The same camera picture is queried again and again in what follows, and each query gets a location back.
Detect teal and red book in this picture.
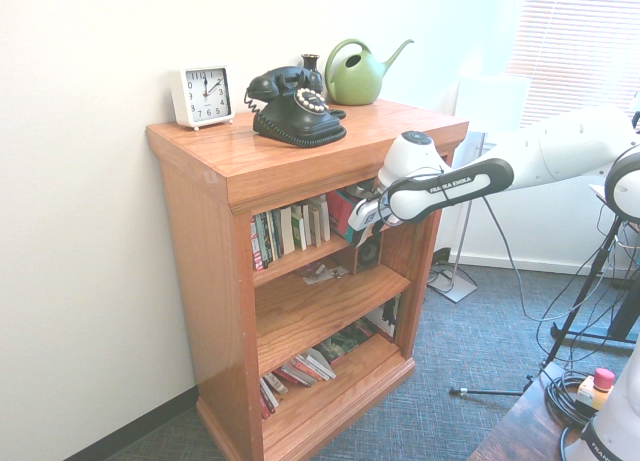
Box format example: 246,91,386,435
326,189,372,241

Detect black white cover book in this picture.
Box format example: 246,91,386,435
364,294,402,341

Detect dark slim vase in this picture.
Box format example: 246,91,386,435
300,53,322,87

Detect red orange paperback book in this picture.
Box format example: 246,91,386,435
286,355,322,387

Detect red white spine book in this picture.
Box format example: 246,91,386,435
249,214,267,272

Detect thick cream page book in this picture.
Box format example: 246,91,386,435
278,206,298,257

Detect teal flat stand base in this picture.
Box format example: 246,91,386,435
562,328,640,350

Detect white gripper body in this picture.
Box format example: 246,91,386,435
347,197,387,242

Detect white shade floor lamp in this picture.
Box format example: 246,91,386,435
438,74,532,303

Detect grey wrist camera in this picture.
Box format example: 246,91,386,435
348,180,380,203

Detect grey hanging cable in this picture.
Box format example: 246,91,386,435
482,198,621,377

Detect black coiled cable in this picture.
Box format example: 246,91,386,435
543,369,604,428

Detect dark green photo book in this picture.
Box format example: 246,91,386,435
311,320,380,366

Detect dark green spine book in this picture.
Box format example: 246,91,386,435
261,211,275,266
270,209,283,261

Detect white paperback book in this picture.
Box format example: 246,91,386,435
303,348,338,382

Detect black vintage rotary telephone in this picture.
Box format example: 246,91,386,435
243,66,348,149

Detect white cover upright book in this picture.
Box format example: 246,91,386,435
318,192,333,243

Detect window blinds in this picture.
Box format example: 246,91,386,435
503,0,640,128

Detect red white slim paperback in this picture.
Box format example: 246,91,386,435
258,378,280,421

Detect red spine paperback book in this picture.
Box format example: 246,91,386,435
271,364,312,388

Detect oak wooden bookshelf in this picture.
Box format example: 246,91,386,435
145,98,470,461

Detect white red small paperback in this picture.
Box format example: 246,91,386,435
259,372,290,396

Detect thin cream book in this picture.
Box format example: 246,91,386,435
301,204,315,248

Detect tan cover book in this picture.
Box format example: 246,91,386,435
308,199,324,248

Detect green white cover book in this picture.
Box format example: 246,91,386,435
291,203,308,252

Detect wooden speaker box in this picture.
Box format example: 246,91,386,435
331,233,385,278

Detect red emergency stop button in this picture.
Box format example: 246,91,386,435
576,367,617,413

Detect white square alarm clock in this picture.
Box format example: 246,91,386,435
167,64,236,132

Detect black tripod stand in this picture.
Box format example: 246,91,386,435
448,215,640,398

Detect green plastic watering can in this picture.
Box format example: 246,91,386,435
324,38,416,106

